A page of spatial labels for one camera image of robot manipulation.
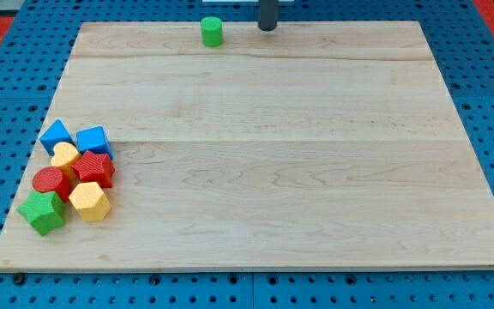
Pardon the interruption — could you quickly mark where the blue triangular block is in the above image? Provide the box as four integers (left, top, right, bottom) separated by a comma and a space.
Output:
39, 119, 74, 156

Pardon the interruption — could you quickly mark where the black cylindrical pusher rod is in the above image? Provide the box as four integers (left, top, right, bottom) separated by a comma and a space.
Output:
257, 0, 279, 32

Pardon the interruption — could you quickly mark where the green cylinder block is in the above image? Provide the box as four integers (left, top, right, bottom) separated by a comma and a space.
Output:
200, 16, 224, 47

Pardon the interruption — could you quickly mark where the red cylinder block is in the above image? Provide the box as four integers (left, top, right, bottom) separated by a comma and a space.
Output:
32, 167, 71, 203

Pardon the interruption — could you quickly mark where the red star block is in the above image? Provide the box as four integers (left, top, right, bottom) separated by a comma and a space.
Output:
71, 150, 115, 188

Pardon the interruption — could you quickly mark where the blue cube block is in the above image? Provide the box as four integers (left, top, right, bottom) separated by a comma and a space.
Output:
76, 126, 113, 160

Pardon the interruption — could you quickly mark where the light wooden board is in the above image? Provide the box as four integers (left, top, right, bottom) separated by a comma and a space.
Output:
0, 21, 494, 273

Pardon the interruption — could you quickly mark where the yellow heart block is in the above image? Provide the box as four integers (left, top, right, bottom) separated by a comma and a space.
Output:
51, 142, 81, 181

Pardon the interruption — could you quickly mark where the green star block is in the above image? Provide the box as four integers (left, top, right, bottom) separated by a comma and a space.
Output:
17, 191, 66, 236

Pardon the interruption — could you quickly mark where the yellow hexagon block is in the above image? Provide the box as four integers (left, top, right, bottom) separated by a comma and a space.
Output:
69, 182, 111, 222

